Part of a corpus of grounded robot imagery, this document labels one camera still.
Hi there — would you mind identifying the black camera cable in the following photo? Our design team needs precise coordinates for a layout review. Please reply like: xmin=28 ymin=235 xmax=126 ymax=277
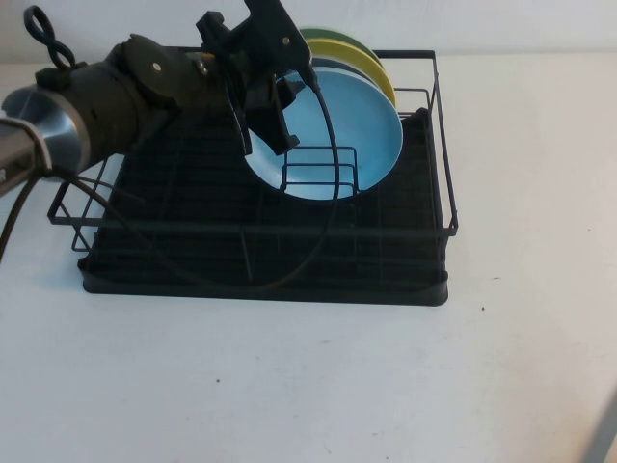
xmin=71 ymin=67 xmax=339 ymax=293

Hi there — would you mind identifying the green plate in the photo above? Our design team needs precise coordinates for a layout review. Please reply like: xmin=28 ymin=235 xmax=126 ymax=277
xmin=297 ymin=27 xmax=382 ymax=64

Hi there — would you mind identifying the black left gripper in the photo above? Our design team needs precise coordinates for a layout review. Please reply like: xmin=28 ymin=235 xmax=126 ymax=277
xmin=195 ymin=4 xmax=303 ymax=156

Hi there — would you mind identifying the black wire dish rack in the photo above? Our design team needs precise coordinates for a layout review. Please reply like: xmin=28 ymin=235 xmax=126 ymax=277
xmin=46 ymin=45 xmax=460 ymax=286

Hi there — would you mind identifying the yellow plate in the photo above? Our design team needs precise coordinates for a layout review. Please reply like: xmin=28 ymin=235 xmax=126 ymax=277
xmin=304 ymin=39 xmax=398 ymax=110

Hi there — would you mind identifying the black plastic drip tray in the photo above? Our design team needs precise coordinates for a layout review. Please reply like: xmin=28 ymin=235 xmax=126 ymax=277
xmin=76 ymin=100 xmax=452 ymax=308

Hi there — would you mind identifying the light blue plate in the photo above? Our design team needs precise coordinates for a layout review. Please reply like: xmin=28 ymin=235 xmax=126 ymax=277
xmin=240 ymin=67 xmax=404 ymax=202

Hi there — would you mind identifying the looped black arm cable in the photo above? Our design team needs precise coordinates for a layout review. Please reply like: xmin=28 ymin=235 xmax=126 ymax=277
xmin=22 ymin=4 xmax=76 ymax=73

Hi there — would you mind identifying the grey-blue plate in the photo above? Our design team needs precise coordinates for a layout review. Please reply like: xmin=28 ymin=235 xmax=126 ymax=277
xmin=311 ymin=58 xmax=387 ymax=84

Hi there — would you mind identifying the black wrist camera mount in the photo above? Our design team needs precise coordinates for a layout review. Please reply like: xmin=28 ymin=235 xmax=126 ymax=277
xmin=243 ymin=0 xmax=314 ymax=81

